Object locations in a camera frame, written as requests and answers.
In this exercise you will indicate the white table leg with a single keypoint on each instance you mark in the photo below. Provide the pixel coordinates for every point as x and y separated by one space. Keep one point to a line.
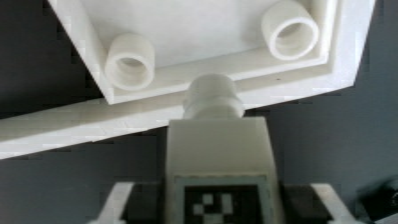
220 174

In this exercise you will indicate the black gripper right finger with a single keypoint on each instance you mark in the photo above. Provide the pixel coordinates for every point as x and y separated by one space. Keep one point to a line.
312 205

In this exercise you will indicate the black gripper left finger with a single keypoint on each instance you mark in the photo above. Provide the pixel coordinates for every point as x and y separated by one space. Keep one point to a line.
131 204

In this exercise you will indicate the white square tabletop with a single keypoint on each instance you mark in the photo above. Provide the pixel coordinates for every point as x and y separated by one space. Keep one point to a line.
204 34

